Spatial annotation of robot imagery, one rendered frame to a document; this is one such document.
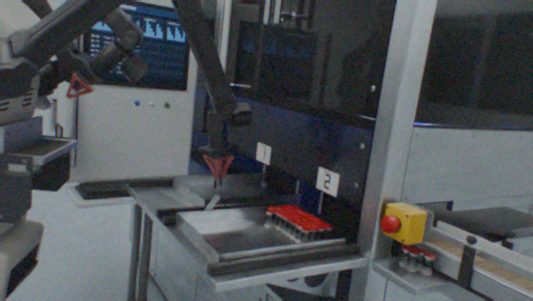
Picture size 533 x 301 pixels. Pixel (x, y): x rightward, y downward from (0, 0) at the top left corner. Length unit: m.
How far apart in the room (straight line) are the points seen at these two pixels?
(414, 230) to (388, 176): 0.13
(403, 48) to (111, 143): 1.15
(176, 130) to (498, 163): 1.16
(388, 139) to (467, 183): 0.32
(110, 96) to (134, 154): 0.24
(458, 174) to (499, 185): 0.19
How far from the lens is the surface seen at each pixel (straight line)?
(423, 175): 1.17
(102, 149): 1.80
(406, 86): 1.07
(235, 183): 1.62
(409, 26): 1.06
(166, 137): 1.86
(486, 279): 1.09
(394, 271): 1.11
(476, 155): 1.31
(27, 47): 1.00
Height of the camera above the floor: 1.31
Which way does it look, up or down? 11 degrees down
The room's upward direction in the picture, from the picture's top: 7 degrees clockwise
